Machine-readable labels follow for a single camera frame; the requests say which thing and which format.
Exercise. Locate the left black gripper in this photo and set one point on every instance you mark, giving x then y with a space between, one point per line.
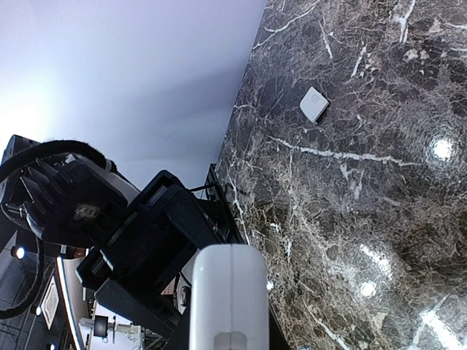
164 227

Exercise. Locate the white remote control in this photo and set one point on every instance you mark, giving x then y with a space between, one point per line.
229 301

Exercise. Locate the white battery cover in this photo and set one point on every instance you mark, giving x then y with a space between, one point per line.
313 104

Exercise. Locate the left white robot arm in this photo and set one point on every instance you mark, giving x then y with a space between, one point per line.
68 194

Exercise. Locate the black front rail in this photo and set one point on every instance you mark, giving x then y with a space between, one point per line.
230 233

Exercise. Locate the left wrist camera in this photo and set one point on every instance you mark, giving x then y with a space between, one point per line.
63 191

